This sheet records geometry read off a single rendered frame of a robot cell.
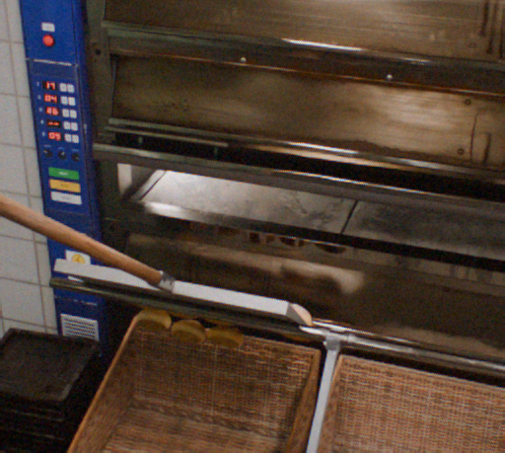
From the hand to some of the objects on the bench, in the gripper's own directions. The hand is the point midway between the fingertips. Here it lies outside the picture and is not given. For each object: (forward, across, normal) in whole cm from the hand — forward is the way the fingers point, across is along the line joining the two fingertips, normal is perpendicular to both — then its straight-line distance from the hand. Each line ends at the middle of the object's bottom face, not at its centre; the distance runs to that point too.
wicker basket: (-1, +41, -163) cm, 168 cm away
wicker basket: (+58, +42, -162) cm, 177 cm away
